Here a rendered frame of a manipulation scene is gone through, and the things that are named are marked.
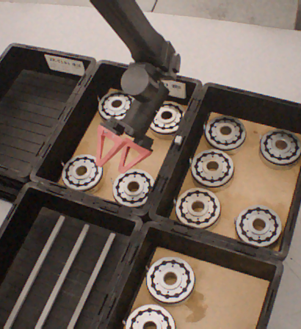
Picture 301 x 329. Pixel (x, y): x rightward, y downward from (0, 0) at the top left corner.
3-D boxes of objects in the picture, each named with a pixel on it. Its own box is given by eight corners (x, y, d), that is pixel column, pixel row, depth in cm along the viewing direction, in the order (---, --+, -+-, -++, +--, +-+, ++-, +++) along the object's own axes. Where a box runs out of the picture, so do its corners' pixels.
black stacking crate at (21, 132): (23, 69, 140) (11, 43, 130) (106, 87, 131) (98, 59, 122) (-45, 171, 121) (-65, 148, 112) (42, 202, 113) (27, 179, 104)
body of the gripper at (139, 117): (150, 147, 97) (167, 117, 97) (129, 137, 88) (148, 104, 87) (128, 134, 100) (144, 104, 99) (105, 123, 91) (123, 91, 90)
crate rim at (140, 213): (100, 64, 123) (98, 58, 121) (204, 87, 115) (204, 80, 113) (30, 184, 105) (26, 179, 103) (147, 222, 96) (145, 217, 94)
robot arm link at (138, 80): (182, 56, 94) (144, 55, 97) (164, 34, 83) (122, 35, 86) (175, 110, 93) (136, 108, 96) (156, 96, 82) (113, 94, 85)
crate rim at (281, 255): (204, 87, 115) (204, 80, 113) (321, 114, 106) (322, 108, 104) (147, 222, 96) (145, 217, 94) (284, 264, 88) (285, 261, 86)
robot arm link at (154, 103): (175, 89, 94) (154, 78, 97) (165, 80, 88) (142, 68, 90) (159, 118, 95) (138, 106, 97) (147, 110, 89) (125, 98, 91)
